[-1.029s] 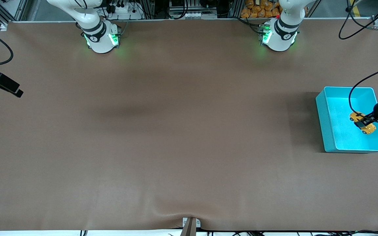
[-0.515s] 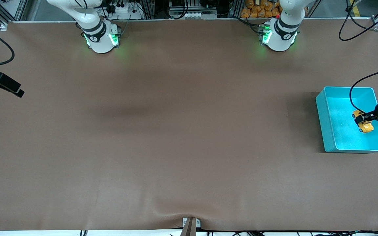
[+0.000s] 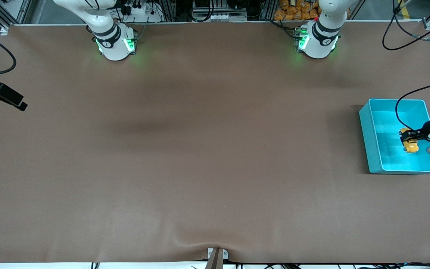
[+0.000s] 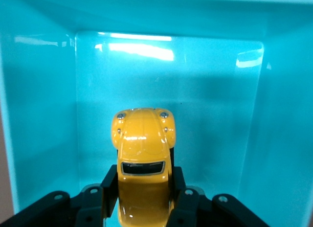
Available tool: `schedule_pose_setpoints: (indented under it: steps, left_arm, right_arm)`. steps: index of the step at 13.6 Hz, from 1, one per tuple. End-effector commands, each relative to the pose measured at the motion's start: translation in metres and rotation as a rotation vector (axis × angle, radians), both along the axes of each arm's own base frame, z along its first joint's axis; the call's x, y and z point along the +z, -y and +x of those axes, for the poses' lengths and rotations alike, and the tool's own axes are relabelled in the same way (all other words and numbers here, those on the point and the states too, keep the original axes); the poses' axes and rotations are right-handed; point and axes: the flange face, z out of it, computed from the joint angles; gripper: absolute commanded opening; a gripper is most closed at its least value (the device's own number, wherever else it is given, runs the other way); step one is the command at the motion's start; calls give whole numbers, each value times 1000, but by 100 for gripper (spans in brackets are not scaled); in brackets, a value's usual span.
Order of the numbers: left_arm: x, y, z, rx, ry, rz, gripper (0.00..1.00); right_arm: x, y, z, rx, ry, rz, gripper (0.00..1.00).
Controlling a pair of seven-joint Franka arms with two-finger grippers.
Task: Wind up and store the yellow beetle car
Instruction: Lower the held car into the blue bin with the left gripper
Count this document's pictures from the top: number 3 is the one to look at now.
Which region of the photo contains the yellow beetle toy car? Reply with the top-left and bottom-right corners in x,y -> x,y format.
399,128 -> 420,154

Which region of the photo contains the teal plastic bin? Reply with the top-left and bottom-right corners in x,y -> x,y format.
359,99 -> 430,175

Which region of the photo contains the white power strip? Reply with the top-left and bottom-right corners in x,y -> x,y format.
120,0 -> 164,23

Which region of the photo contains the pile of orange balls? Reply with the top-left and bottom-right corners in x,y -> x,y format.
274,0 -> 350,21

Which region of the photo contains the brown table mat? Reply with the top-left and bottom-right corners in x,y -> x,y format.
0,21 -> 430,264

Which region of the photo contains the grey equipment rack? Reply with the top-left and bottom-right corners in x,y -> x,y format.
191,0 -> 249,22

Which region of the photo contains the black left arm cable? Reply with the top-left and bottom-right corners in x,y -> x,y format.
382,0 -> 430,132

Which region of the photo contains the black cable bundle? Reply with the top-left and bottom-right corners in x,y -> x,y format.
349,262 -> 430,269

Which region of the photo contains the metal bracket with brown bar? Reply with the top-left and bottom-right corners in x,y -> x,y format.
205,247 -> 229,269

